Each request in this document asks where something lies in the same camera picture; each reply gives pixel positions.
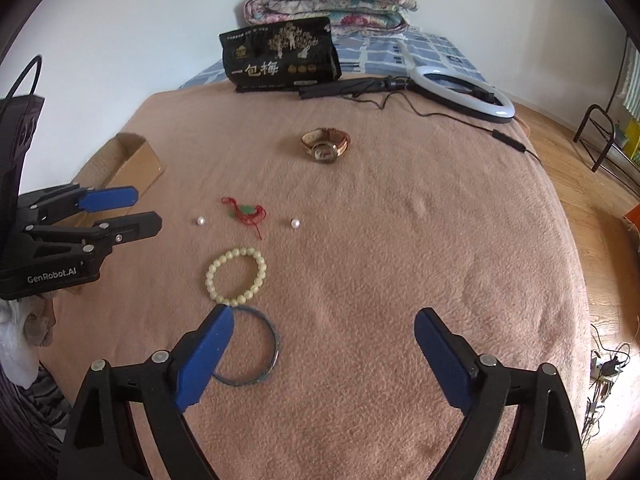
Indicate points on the blue bangle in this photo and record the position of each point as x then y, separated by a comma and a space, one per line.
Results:
275, 340

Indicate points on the orange object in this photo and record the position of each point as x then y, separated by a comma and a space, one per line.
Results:
632, 222

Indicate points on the blue checked bed sheet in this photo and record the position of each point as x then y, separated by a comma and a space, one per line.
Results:
370, 50

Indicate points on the black folded tripod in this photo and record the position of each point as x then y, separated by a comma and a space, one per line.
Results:
340, 89

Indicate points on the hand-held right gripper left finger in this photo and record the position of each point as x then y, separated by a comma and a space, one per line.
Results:
207, 360

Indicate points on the striped grey cloth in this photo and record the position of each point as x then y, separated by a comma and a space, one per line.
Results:
35, 410

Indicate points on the black snack bag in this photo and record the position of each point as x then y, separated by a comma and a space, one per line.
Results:
280, 55

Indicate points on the black metal rack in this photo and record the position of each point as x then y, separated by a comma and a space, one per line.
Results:
600, 108

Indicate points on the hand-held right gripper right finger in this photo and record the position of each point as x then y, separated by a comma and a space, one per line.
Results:
442, 355

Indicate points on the person's left hand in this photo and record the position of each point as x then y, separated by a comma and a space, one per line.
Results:
17, 345

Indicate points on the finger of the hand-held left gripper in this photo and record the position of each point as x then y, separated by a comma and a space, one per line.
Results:
135, 227
107, 199

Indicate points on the white power strip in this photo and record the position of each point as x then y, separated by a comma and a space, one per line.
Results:
607, 367

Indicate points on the cardboard box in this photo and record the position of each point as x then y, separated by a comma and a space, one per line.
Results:
135, 165

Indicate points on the peach fleece blanket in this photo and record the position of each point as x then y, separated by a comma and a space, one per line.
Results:
400, 260

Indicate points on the folded floral quilt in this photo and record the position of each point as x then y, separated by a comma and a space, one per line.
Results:
330, 2

